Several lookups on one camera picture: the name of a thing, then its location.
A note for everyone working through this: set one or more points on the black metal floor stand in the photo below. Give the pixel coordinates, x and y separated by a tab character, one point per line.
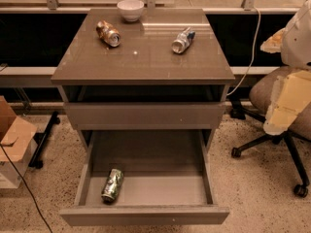
41	139

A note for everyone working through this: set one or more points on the closed grey top drawer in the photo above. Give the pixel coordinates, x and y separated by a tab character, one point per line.
150	116

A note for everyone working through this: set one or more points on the white ceramic bowl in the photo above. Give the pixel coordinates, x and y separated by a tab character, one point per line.
131	10

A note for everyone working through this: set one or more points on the crushed silver blue can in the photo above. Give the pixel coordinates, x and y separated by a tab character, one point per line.
183	40

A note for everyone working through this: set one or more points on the crushed gold brown can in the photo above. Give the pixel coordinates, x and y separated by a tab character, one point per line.
108	33

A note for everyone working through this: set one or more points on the grey drawer cabinet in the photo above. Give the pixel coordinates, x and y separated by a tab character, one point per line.
143	68

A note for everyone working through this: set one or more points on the worn brown office chair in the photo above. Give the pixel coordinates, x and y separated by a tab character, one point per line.
283	97

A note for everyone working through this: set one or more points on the crushed green can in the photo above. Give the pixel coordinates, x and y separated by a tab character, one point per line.
112	187

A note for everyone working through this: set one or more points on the cardboard box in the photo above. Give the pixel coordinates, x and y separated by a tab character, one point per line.
17	139

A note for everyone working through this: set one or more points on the open grey middle drawer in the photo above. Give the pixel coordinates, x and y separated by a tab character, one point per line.
166	180

